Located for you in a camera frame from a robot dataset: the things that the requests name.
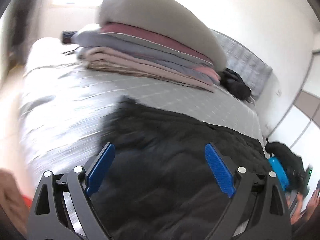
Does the stack of folded blankets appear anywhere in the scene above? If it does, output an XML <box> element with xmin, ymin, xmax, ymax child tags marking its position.
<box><xmin>71</xmin><ymin>27</ymin><xmax>220</xmax><ymax>85</ymax></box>

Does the blue plastic stool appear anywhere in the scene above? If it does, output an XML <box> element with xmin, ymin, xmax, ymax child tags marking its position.
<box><xmin>269</xmin><ymin>156</ymin><xmax>290</xmax><ymax>193</ymax></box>

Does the grey padded headboard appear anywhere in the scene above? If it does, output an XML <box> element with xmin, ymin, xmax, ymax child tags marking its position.
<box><xmin>210</xmin><ymin>29</ymin><xmax>273</xmax><ymax>98</ymax></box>

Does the bed with grey quilted bedspread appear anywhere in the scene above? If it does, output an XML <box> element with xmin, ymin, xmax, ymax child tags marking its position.
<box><xmin>19</xmin><ymin>36</ymin><xmax>265</xmax><ymax>230</ymax></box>

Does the person's right hand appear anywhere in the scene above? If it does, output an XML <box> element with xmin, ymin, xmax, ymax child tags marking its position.
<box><xmin>287</xmin><ymin>189</ymin><xmax>320</xmax><ymax>227</ymax></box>

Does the beige folded quilt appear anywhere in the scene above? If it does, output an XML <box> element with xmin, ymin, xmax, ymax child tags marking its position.
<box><xmin>77</xmin><ymin>46</ymin><xmax>217</xmax><ymax>93</ymax></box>

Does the crumpled black puffer jacket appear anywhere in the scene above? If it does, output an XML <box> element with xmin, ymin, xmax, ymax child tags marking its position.
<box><xmin>220</xmin><ymin>69</ymin><xmax>255</xmax><ymax>104</ymax></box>

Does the large black puffer jacket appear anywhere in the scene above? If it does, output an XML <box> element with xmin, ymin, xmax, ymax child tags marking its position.
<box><xmin>92</xmin><ymin>95</ymin><xmax>269</xmax><ymax>240</ymax></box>

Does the brown cloth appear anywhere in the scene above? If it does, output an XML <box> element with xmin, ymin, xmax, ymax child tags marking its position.
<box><xmin>0</xmin><ymin>169</ymin><xmax>28</xmax><ymax>233</ymax></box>

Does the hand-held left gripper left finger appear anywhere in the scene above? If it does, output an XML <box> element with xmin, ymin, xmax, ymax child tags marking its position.
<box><xmin>26</xmin><ymin>142</ymin><xmax>116</xmax><ymax>240</ymax></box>

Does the maroon folded quilt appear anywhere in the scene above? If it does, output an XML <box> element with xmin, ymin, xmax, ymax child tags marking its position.
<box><xmin>100</xmin><ymin>22</ymin><xmax>213</xmax><ymax>63</ymax></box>

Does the black garment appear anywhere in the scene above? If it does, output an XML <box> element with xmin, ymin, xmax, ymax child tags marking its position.
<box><xmin>265</xmin><ymin>141</ymin><xmax>310</xmax><ymax>195</ymax></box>

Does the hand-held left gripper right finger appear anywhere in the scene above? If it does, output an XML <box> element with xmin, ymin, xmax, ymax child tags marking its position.
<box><xmin>204</xmin><ymin>142</ymin><xmax>293</xmax><ymax>240</ymax></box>

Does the pink folded blanket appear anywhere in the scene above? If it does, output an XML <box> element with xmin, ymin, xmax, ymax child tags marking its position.
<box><xmin>192</xmin><ymin>65</ymin><xmax>222</xmax><ymax>83</ymax></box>

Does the white wardrobe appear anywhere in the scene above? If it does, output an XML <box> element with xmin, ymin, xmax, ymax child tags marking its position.
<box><xmin>271</xmin><ymin>62</ymin><xmax>320</xmax><ymax>170</ymax></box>

